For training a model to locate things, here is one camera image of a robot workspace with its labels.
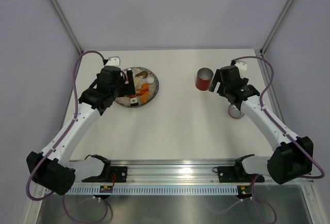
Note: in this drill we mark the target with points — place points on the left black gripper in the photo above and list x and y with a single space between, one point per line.
131 90

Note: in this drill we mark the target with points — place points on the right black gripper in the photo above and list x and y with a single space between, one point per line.
217 78

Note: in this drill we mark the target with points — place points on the beige dumpling toy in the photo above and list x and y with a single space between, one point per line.
136 82

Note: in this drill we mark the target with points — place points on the red cylindrical tin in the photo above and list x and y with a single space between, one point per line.
203 79

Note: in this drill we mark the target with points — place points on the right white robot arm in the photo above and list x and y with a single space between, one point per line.
291 157

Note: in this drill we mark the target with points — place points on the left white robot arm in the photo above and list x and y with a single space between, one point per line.
51 168

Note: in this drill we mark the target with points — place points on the sushi roll piece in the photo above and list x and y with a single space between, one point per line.
134 102

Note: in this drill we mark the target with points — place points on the speckled round plate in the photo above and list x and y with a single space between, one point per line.
153 88

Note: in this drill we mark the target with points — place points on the brown shrimp toy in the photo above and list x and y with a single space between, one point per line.
142 74

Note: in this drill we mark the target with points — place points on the silver tin lid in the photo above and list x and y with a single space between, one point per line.
234 112

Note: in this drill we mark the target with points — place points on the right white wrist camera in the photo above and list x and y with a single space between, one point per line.
242 66

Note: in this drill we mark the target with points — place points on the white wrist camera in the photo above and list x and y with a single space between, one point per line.
242 66
113 61

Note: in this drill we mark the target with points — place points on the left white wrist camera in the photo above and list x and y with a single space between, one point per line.
113 61

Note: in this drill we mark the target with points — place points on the aluminium mounting rail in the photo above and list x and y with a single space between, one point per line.
172 172

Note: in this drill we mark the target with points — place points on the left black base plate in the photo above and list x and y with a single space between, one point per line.
118 174

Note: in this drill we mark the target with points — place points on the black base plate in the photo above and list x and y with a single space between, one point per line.
232 174
118 174

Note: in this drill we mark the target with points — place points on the right aluminium frame post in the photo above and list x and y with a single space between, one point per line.
277 25

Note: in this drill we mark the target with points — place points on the aluminium frame post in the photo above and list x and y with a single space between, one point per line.
277 25
59 12

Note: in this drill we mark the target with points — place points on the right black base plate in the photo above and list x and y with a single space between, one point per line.
232 174

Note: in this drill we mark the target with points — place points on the white slotted cable duct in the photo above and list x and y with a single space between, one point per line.
167 190

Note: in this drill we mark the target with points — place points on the left aluminium frame post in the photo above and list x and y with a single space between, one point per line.
59 12

